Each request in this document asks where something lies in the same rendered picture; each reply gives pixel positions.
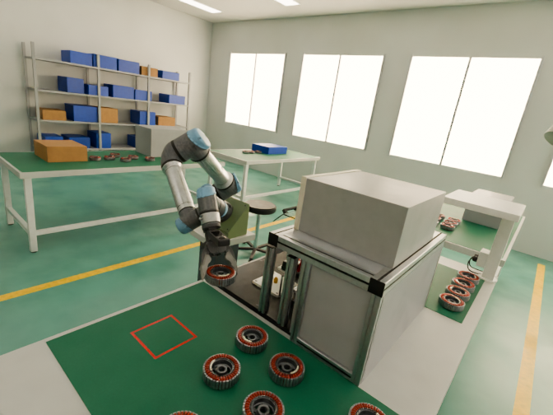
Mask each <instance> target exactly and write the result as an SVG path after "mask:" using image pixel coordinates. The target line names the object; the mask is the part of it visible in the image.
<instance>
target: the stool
mask: <svg viewBox="0 0 553 415"><path fill-rule="evenodd" d="M246 203H248V204H250V206H249V212H251V213H254V214H257V221H256V227H255V240H254V241H253V244H252V243H251V242H250V241H247V242H244V243H243V244H246V243H247V244H248V245H249V246H250V247H239V249H245V250H252V253H251V255H250V257H249V262H250V261H252V260H253V257H254V255H255V252H256V250H257V251H259V252H262V253H264V254H265V253H266V250H264V249H262V248H264V247H267V245H270V244H268V243H266V244H263V245H259V246H258V235H259V228H260V221H261V215H270V214H273V213H274V212H276V210H277V207H276V205H275V204H273V203H270V202H268V201H264V200H256V199H254V200H248V201H246Z"/></svg>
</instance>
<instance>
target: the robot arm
mask: <svg viewBox="0 0 553 415"><path fill-rule="evenodd" d="M210 147H211V144H210V142H209V140H208V138H207V137H206V136H205V134H204V133H203V132H202V131H201V130H200V129H198V128H193V129H191V130H188V131H187V132H186V133H184V134H182V135H180V136H179V137H177V138H176V139H174V140H172V141H170V142H168V143H167V144H166V145H165V147H164V149H163V152H162V154H161V158H160V166H161V169H162V171H163V173H164V174H165V175H166V177H167V180H168V182H169V185H170V189H171V192H172V195H173V198H174V202H175V205H176V207H177V210H178V213H179V217H178V219H176V220H175V225H176V227H177V228H178V230H179V231H180V232H181V233H182V234H187V233H189V232H190V231H193V230H194V229H196V228H198V227H200V226H202V230H203V233H205V238H206V241H205V242H204V243H202V244H201V247H202V253H201V261H202V262H201V266H200V269H199V270H200V274H201V279H202V280H204V278H205V276H206V270H207V266H208V264H209V263H210V262H211V257H216V256H220V255H222V254H223V252H224V251H225V253H224V256H225V257H224V258H225V260H226V262H227V263H228V265H230V266H231V267H232V268H233V269H234V270H235V271H236V275H237V274H238V267H237V263H236V260H235V255H234V252H233V250H232V249H231V247H230V246H229V245H230V239H229V238H228V237H227V236H226V235H224V234H223V233H222V232H221V231H220V230H217V229H219V228H221V223H222V222H224V221H226V220H228V219H229V218H230V216H231V214H232V212H233V207H232V206H231V204H230V203H228V202H226V201H225V200H226V199H228V198H230V197H231V196H233V195H235V194H237V193H238V192H240V191H241V190H242V188H241V185H240V183H239V181H238V179H237V177H236V175H235V173H230V172H228V171H225V170H224V168H223V167H222V166H221V164H220V163H219V162H218V161H217V159H216V158H215V157H214V156H213V155H212V154H211V153H210V150H211V149H210ZM189 159H190V160H191V161H193V162H197V163H198V164H199V165H200V166H201V167H202V168H203V169H204V170H205V171H206V172H207V173H208V174H209V176H210V177H211V178H212V179H213V180H214V184H213V185H211V184H204V185H203V186H201V187H200V188H198V189H197V204H198V207H197V208H195V206H194V203H193V200H192V197H191V194H190V192H189V189H188V186H187V183H186V180H185V178H184V174H183V171H182V169H183V165H182V164H183V163H184V162H185V161H187V160H189Z"/></svg>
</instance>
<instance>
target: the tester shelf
mask: <svg viewBox="0 0 553 415"><path fill-rule="evenodd" d="M446 236H447V235H446V234H444V233H441V232H438V231H434V236H433V239H432V240H431V241H429V242H428V243H427V244H425V245H424V246H422V247H421V248H420V249H418V250H417V251H416V252H415V253H414V254H412V255H411V256H409V257H408V258H407V259H405V260H404V261H402V262H401V263H400V264H399V265H398V266H396V267H395V268H393V269H391V268H389V267H386V266H384V265H382V264H380V263H376V262H375V261H372V260H370V259H367V258H365V257H362V256H360V255H358V254H355V253H352V252H350V251H348V250H346V249H343V248H341V247H338V246H336V245H333V244H331V243H328V242H327V241H325V240H321V239H319V238H317V237H315V236H312V235H309V234H307V233H305V232H303V231H299V230H296V229H294V225H292V226H287V227H284V228H281V229H278V230H275V231H269V236H268V242H267V243H268V244H270V245H273V246H275V247H277V248H278V249H281V250H284V251H285V252H287V253H289V254H292V255H294V256H295V257H297V258H299V259H303V260H304V261H306V262H308V263H311V264H312V265H314V266H316V267H318V268H321V269H323V270H325V271H327V272H329V273H331V274H333V275H335V276H337V277H339V278H341V279H344V280H346V281H348V282H350V283H352V284H354V285H356V286H358V287H360V288H362V289H365V290H366V291H368V292H370V293H372V294H375V295H376V296H379V297H381V298H382V297H383V296H384V295H385V294H387V293H388V292H389V291H390V290H391V289H393V288H394V287H395V286H396V285H397V284H398V283H399V282H400V281H401V280H402V279H403V278H405V277H406V276H407V275H408V274H409V273H411V272H412V271H413V270H414V269H415V268H417V267H418V266H419V265H420V264H421V263H423V262H424V261H425V260H426V259H427V258H428V257H430V256H431V255H432V254H433V253H434V252H435V251H436V250H437V249H438V248H439V247H441V246H442V245H443V244H444V242H445V239H446Z"/></svg>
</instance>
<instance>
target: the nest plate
mask: <svg viewBox="0 0 553 415"><path fill-rule="evenodd" d="M274 277H277V278H278V282H277V283H274V282H273V280H274ZM262 280H263V277H259V278H257V279H255V280H253V284H255V285H257V286H258V287H261V286H262ZM273 280H272V290H271V294H272V295H274V296H275V297H278V296H279V289H280V283H281V275H280V274H279V273H276V272H274V274H273Z"/></svg>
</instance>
